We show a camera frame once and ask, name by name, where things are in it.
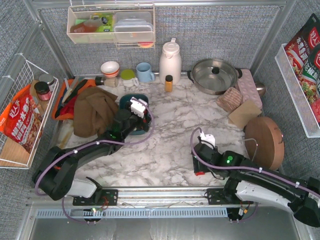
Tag red capsule right lower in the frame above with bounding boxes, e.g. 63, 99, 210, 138
194, 171, 205, 176

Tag white mesh basket right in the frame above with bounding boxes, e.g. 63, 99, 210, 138
274, 43, 320, 139

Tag white orange bowl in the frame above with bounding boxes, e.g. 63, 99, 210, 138
100, 61, 120, 78

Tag orange tray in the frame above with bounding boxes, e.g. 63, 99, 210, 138
51, 78, 83, 121

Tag round wooden board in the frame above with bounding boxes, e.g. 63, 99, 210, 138
244, 116, 285, 170

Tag white thermos jug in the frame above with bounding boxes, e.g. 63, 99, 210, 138
159, 37, 182, 85

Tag red seasoning packets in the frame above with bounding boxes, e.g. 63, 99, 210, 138
284, 13, 320, 123

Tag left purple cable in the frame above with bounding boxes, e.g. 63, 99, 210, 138
34, 99, 155, 225

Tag pepper grinder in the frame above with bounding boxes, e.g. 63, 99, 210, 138
94, 76, 119, 88

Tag brown paper square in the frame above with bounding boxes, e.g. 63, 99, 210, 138
228, 99, 262, 129

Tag teal storage basket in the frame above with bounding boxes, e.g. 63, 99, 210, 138
119, 93, 149, 136

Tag purple cable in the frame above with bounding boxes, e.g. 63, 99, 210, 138
34, 99, 155, 225
190, 127, 320, 223

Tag silver lidded jar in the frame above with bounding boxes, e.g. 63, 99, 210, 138
38, 73, 55, 92

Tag white wire basket left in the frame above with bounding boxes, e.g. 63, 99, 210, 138
0, 53, 60, 169

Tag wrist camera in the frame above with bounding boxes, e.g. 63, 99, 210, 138
130, 97, 148, 119
199, 132, 216, 149

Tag green packaged bottle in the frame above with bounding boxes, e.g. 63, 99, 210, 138
90, 13, 114, 33

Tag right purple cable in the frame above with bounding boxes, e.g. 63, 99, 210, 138
190, 127, 320, 223

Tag silver ladle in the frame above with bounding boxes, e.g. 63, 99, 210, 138
255, 81, 267, 98

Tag brown cloth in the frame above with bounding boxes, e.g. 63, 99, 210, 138
73, 86, 119, 138

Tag steel pot with lid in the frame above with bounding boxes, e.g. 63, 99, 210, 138
187, 58, 243, 96

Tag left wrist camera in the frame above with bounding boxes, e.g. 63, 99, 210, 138
130, 97, 148, 119

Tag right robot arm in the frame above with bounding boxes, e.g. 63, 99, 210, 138
191, 142, 320, 228

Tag pink egg tray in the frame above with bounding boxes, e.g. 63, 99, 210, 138
235, 69, 263, 110

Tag blue mug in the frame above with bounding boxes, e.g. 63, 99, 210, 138
136, 62, 155, 83

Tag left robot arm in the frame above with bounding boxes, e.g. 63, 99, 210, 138
32, 109, 154, 202

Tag white handled knife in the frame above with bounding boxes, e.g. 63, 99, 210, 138
61, 76, 78, 103

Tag cream wall shelf basket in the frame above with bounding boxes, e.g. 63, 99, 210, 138
66, 3, 156, 49

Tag green lid cup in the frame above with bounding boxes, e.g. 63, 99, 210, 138
120, 69, 139, 88

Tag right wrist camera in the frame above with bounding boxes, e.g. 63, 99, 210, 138
199, 132, 216, 149

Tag orange spice bottle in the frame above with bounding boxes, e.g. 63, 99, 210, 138
164, 75, 173, 92

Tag striped pink cloth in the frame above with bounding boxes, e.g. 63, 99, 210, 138
216, 87, 243, 113

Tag clear plastic containers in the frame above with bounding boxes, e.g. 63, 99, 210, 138
113, 11, 154, 43

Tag red snack bag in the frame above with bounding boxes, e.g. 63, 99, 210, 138
0, 84, 43, 154

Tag red cloth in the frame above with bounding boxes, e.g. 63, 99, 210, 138
57, 103, 75, 120

